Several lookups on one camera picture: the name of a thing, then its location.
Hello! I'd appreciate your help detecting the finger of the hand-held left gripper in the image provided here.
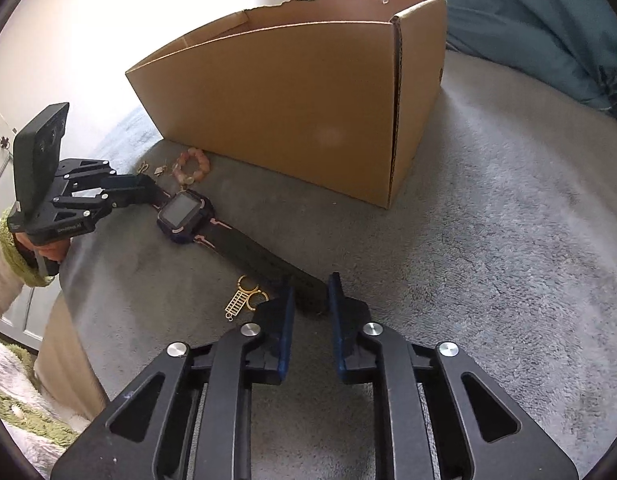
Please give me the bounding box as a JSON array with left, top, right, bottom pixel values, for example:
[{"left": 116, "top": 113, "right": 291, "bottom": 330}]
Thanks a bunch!
[
  {"left": 52, "top": 190, "right": 166, "bottom": 222},
  {"left": 62, "top": 158, "right": 164, "bottom": 196}
]

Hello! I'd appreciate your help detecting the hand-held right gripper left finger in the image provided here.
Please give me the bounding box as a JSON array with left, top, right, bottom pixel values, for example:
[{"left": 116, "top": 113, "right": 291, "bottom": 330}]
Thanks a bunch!
[{"left": 51, "top": 274, "right": 296, "bottom": 480}]

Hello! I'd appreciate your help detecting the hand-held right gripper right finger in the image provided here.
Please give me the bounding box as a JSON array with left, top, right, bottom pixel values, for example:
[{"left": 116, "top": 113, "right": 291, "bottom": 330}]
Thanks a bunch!
[{"left": 327, "top": 272, "right": 579, "bottom": 480}]

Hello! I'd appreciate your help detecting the gold lattice charm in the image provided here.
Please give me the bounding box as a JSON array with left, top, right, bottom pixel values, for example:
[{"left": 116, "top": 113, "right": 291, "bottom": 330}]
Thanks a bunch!
[{"left": 223, "top": 292, "right": 252, "bottom": 321}]

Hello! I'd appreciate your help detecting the black pink smartwatch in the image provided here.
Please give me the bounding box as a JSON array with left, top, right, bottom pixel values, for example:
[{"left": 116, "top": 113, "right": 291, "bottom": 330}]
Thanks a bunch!
[{"left": 153, "top": 187, "right": 334, "bottom": 316}]

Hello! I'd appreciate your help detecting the beaded bracelet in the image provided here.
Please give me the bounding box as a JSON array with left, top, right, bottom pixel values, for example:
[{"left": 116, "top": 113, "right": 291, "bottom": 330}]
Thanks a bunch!
[{"left": 172, "top": 147, "right": 212, "bottom": 186}]

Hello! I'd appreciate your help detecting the brown cardboard box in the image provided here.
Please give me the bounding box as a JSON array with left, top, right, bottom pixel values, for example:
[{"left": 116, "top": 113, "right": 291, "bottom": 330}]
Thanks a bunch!
[{"left": 125, "top": 0, "right": 448, "bottom": 210}]

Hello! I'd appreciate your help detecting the person's left hand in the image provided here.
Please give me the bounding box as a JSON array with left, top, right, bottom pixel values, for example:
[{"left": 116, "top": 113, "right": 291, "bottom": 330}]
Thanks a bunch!
[{"left": 15, "top": 232, "right": 72, "bottom": 264}]

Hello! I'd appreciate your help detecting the white cabinet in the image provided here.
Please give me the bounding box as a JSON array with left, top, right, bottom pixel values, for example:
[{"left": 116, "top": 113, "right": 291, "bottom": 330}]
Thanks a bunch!
[{"left": 0, "top": 115, "right": 56, "bottom": 351}]

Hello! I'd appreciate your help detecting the grey fleece blanket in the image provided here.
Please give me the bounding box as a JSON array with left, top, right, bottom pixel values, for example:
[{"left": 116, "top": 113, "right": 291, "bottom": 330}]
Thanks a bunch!
[{"left": 53, "top": 0, "right": 617, "bottom": 480}]

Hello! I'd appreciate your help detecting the beige bed base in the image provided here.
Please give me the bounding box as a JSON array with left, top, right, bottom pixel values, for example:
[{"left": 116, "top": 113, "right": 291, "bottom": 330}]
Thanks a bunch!
[{"left": 34, "top": 285, "right": 110, "bottom": 433}]

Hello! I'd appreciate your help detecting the white green fluffy robe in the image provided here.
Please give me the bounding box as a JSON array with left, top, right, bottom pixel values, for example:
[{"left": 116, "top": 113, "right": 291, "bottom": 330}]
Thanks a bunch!
[{"left": 0, "top": 330, "right": 84, "bottom": 466}]

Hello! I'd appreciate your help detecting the blue duvet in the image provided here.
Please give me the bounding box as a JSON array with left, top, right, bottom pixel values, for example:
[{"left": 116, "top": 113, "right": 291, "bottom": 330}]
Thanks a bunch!
[{"left": 341, "top": 0, "right": 617, "bottom": 126}]

